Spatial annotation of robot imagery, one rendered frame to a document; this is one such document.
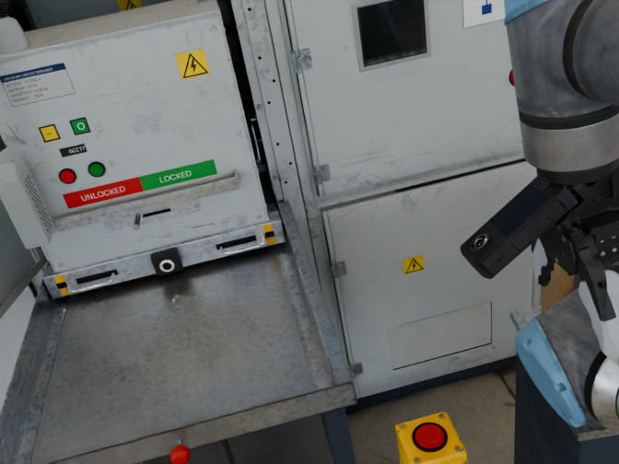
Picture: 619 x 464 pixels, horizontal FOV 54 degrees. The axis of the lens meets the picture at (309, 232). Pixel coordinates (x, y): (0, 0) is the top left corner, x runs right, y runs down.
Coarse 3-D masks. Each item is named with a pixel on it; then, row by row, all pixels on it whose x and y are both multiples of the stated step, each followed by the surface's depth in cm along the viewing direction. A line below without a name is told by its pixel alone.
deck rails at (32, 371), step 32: (288, 256) 139; (288, 288) 129; (32, 320) 124; (32, 352) 121; (320, 352) 111; (32, 384) 117; (320, 384) 105; (0, 416) 102; (32, 416) 109; (0, 448) 99; (32, 448) 103
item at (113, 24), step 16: (176, 0) 132; (192, 0) 128; (208, 0) 125; (112, 16) 128; (128, 16) 126; (144, 16) 123; (160, 16) 120; (176, 16) 117; (192, 16) 114; (32, 32) 128; (48, 32) 125; (64, 32) 122; (80, 32) 119; (96, 32) 117; (112, 32) 113; (128, 32) 113; (224, 32) 116; (32, 48) 114; (48, 48) 112
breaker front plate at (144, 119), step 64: (0, 64) 112; (64, 64) 114; (128, 64) 116; (0, 128) 117; (64, 128) 120; (128, 128) 122; (192, 128) 125; (64, 192) 126; (256, 192) 135; (64, 256) 134
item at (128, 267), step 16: (256, 224) 138; (272, 224) 138; (192, 240) 137; (208, 240) 137; (224, 240) 138; (240, 240) 139; (256, 240) 140; (128, 256) 136; (144, 256) 136; (192, 256) 138; (208, 256) 139; (224, 256) 140; (48, 272) 136; (64, 272) 135; (80, 272) 135; (96, 272) 136; (128, 272) 137; (144, 272) 138; (48, 288) 136
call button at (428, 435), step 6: (426, 426) 87; (432, 426) 87; (420, 432) 86; (426, 432) 86; (432, 432) 86; (438, 432) 86; (420, 438) 85; (426, 438) 85; (432, 438) 85; (438, 438) 85; (420, 444) 85; (426, 444) 85; (432, 444) 84; (438, 444) 85
